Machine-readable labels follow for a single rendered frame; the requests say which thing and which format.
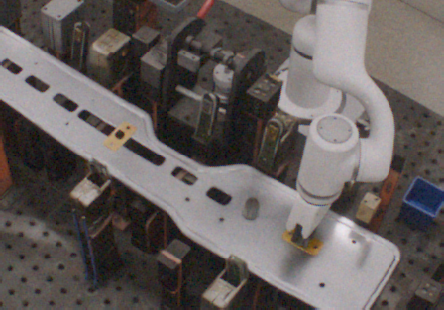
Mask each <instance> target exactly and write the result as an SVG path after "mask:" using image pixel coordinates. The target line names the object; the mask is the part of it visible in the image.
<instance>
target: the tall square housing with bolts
mask: <svg viewBox="0 0 444 310"><path fill-rule="evenodd" d="M41 14H42V18H41V19H42V25H43V28H42V30H43V35H44V42H43V46H47V50H48V54H50V55H51V56H52V57H56V58H57V59H58V60H60V61H61V62H63V63H64V64H67V65H69V63H70V62H71V51H72V46H73V35H74V25H75V24H77V23H78V22H80V21H85V20H84V19H85V11H84V0H53V1H51V2H49V3H48V4H46V5H45V7H43V8H42V9H41Z"/></svg>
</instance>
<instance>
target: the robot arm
mask: <svg viewBox="0 0 444 310"><path fill-rule="evenodd" d="M279 2H280V3H281V4H282V6H283V7H284V8H285V9H286V10H288V11H291V12H294V13H300V14H307V15H308V16H306V17H303V18H301V19H300V20H298V22H297V23H296V24H295V27H294V29H293V39H292V45H291V53H290V59H289V65H288V71H286V72H284V73H282V74H281V76H280V77H279V78H281V79H282V80H284V84H283V87H282V93H281V99H280V103H278V105H279V106H280V108H281V110H283V111H284V112H286V113H288V114H289V115H291V116H293V117H295V118H297V119H301V120H308V121H312V123H311V125H310V127H309V131H308V135H307V139H306V144H305V148H304V152H303V156H302V160H301V165H300V169H299V173H298V177H297V181H296V188H297V191H298V193H299V195H298V196H297V198H296V200H295V202H294V205H293V207H292V209H291V212H290V215H289V218H288V221H287V224H286V228H287V229H289V230H290V231H291V230H293V228H294V227H296V228H295V230H294V233H293V235H292V236H291V239H290V241H291V242H294V243H296V244H298V245H300V246H303V247H307V246H308V244H309V241H310V239H313V237H314V235H315V232H316V229H317V228H316V227H317V225H318V223H319V221H320V220H321V219H322V218H323V217H324V215H325V214H326V212H327V211H328V209H329V208H330V206H331V204H332V203H333V202H334V201H335V200H337V198H338V196H339V195H340V194H341V191H342V188H343V186H344V182H345V181H360V182H370V183H371V182H379V181H382V180H384V179H385V178H386V177H387V176H388V173H389V167H390V162H391V155H392V146H393V135H394V118H393V115H392V112H391V109H390V107H389V104H388V102H387V100H386V99H385V97H384V95H383V93H382V92H381V91H380V89H379V88H378V87H377V86H376V84H375V83H374V82H373V81H372V80H371V78H370V77H369V76H368V74H367V72H366V70H365V65H364V58H365V56H364V51H365V44H366V37H367V33H366V29H367V24H368V17H369V16H368V14H369V12H370V11H371V10H372V4H373V0H279ZM341 91H343V92H345V93H348V94H349V95H351V96H353V97H354V98H355V99H357V100H358V101H359V102H360V103H361V104H362V105H363V106H364V108H365V109H366V111H367V113H368V115H369V118H370V132H369V135H368V137H367V138H359V132H358V129H357V127H356V126H355V124H354V123H353V122H352V121H351V120H350V119H348V118H346V117H344V116H343V115H340V114H336V113H334V112H335V111H336V110H337V109H338V107H339V105H340V104H341V100H342V92H341Z"/></svg>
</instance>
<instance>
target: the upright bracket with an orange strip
mask: <svg viewBox="0 0 444 310"><path fill-rule="evenodd" d="M406 160H407V157H406V156H404V155H402V154H400V153H395V155H394V157H393V160H392V163H391V165H390V167H389V171H388V176H387V177H386V179H385V182H384V185H383V187H382V189H381V192H380V194H379V197H378V198H381V202H380V205H379V207H378V210H377V212H376V215H375V216H374V218H373V220H372V221H371V223H370V224H369V226H368V228H367V229H368V230H369V231H372V232H374V233H375V234H377V233H378V231H379V228H380V226H381V224H382V222H383V219H384V217H385V215H386V213H387V210H388V208H389V205H390V203H391V201H392V197H393V194H394V192H395V190H396V188H397V185H398V183H399V181H400V179H401V176H402V174H403V170H404V168H405V163H406ZM389 184H391V187H390V188H389ZM379 209H382V212H381V213H378V211H379Z"/></svg>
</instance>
